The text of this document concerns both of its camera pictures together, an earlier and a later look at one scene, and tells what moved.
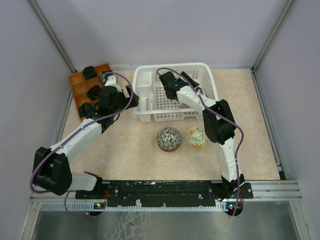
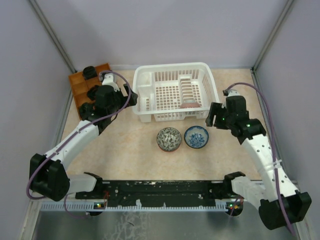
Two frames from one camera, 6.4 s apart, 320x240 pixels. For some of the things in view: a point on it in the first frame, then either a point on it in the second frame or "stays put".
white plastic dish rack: x=150 y=101 stays put
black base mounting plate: x=164 y=191 stays put
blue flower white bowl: x=201 y=91 → x=196 y=137
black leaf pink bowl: x=169 y=139 stays put
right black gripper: x=195 y=84 → x=216 y=108
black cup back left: x=89 y=72 stays put
